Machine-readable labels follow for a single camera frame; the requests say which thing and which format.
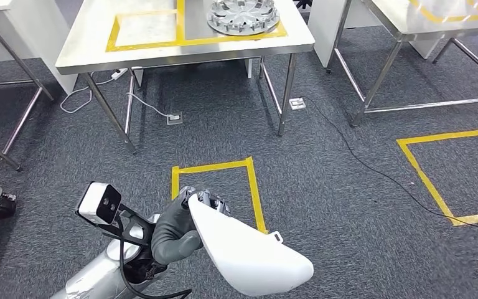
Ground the white panel desk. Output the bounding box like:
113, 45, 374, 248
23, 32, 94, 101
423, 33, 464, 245
0, 0, 78, 96
307, 0, 444, 69

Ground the black caster wheel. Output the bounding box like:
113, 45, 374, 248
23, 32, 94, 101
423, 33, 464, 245
0, 192, 17, 219

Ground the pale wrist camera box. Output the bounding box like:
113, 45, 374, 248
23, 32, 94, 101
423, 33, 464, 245
77, 182, 123, 226

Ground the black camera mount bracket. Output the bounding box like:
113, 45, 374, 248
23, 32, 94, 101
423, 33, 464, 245
76, 204, 157, 249

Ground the stainless steel side table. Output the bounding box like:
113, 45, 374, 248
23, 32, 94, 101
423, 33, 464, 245
0, 0, 55, 172
326, 0, 478, 128

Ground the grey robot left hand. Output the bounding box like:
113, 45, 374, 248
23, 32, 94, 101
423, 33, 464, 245
151, 186, 232, 266

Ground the white looped power cable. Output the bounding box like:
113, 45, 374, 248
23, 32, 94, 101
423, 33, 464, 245
59, 72, 118, 115

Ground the white plastic shell part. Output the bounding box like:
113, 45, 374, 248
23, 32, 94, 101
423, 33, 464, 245
187, 192, 315, 297

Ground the grey wheel hubcap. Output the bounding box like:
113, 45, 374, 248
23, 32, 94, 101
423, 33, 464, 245
207, 0, 281, 37

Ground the yellow tape table marking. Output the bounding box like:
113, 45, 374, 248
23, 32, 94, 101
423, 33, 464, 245
410, 0, 478, 24

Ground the yellow floor tape square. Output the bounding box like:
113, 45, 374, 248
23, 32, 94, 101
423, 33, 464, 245
396, 130, 478, 227
171, 156, 269, 235

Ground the small yellow tape rectangle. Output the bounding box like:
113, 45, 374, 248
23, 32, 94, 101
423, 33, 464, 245
105, 9, 186, 53

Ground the white plug cable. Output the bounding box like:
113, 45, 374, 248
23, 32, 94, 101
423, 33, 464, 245
126, 92, 171, 119

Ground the large yellow tape rectangle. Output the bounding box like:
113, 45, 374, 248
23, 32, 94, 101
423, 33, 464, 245
176, 0, 288, 44

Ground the stainless steel workbench table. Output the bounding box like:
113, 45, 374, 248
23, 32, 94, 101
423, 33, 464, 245
54, 0, 316, 156

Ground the black floor cable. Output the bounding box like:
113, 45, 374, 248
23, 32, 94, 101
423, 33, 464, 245
301, 97, 478, 233

